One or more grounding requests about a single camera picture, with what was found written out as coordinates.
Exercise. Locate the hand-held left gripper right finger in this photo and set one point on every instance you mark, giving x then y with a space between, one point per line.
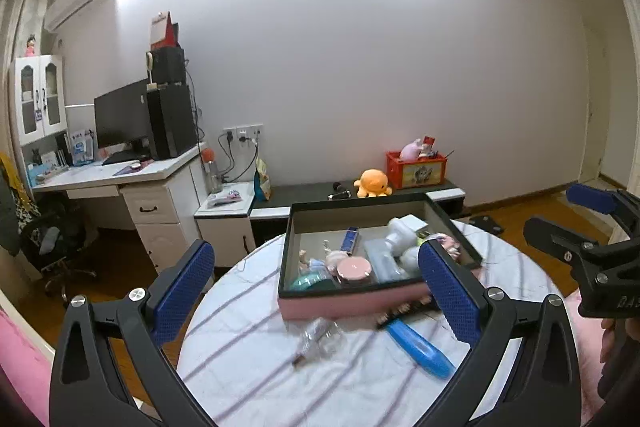
450 292

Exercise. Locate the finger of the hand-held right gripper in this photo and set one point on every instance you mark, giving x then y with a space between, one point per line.
592 199
550 239

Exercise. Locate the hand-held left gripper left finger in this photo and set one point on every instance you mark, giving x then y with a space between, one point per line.
182 292

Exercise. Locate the small white jar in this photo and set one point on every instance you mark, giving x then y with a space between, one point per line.
410 259

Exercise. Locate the blue hairbrush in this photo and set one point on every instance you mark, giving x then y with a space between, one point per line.
420 349

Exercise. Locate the clear plastic container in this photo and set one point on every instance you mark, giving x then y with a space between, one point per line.
382 262

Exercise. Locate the white plastic bottle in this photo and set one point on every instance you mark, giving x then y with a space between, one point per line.
400 234

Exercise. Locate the pink round compact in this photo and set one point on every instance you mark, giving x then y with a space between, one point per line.
352 269

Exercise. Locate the pink box with dark rim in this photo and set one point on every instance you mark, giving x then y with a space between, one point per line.
350 302

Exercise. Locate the blue rectangular case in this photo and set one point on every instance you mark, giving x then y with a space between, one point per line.
351 239

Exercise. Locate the teal round container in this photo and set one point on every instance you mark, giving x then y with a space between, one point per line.
310 282

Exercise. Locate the clear plastic bottle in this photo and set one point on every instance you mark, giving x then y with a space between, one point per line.
325 337

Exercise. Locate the small doll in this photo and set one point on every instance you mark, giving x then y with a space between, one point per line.
317 264

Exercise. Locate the person's right hand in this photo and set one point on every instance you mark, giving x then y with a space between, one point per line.
609 339

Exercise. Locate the pink floral pouch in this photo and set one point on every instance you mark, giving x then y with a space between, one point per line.
450 244

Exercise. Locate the black floor scale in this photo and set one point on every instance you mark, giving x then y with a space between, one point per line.
487 224

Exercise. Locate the white side cabinet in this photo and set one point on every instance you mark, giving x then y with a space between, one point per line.
225 237

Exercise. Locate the white desk with drawers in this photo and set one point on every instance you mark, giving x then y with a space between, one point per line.
150 227

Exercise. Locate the pink printed cloth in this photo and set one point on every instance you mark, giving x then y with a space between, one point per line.
587 367

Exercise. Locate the round table with striped cloth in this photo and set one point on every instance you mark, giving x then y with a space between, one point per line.
250 357

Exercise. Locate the pink white packet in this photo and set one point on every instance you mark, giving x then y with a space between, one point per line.
225 199

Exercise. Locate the red toy crate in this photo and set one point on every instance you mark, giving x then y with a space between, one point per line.
420 174

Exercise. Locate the clear bottle with orange cap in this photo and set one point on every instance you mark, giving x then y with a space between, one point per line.
212 172

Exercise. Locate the pink mouse pad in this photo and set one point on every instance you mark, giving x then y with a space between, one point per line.
135 167

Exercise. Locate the orange octopus plush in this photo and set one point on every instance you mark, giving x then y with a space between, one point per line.
372 182

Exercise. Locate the black office chair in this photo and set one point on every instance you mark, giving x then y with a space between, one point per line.
55 247

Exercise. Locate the blue yellow snack bag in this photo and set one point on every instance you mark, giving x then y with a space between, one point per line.
262 182

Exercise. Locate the pink plush toy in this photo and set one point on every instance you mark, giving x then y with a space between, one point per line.
411 151

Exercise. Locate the black silver gadget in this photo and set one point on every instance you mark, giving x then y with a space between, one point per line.
340 195

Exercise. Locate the black keyboard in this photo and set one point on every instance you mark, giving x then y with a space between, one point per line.
125 157

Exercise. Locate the red white packet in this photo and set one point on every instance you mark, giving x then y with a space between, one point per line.
428 143

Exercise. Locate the low black white bench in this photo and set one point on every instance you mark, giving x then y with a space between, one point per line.
300 192

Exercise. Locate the black computer tower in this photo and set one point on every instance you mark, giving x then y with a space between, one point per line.
172 122

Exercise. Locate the pink blanket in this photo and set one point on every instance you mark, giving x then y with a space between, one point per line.
20 357

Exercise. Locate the blue white carton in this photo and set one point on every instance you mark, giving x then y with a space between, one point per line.
81 147

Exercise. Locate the dark patterned garment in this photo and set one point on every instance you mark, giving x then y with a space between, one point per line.
17 207

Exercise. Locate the black computer monitor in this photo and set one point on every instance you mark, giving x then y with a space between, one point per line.
120 117

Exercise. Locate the row of books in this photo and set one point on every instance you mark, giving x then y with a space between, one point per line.
50 157

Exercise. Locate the cream hanging gadget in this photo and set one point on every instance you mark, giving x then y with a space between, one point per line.
149 67

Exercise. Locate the black box on tower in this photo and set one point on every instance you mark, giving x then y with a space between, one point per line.
170 64

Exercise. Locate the white glass-door hutch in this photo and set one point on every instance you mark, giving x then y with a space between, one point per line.
41 107

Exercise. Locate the red white desk calendar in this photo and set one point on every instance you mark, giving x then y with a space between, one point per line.
162 32

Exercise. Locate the small pink doll figure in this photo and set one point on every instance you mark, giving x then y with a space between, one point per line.
31 46

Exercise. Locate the white air conditioner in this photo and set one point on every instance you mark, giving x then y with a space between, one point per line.
75 2

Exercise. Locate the beige curtain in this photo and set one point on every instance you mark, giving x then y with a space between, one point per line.
15 22

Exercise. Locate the white wall outlet strip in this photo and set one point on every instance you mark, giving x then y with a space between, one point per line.
243 134

